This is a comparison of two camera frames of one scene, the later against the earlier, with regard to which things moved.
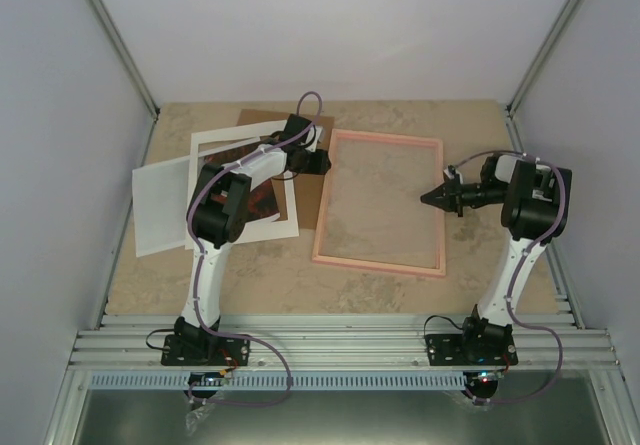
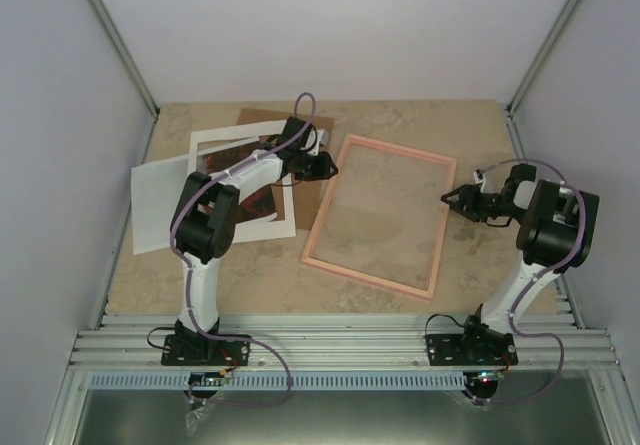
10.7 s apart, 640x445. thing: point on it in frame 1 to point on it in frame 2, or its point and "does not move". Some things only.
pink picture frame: (347, 135) to (343, 157)
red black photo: (264, 198) does not move
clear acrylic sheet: (372, 209) does not move
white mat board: (253, 231) does not move
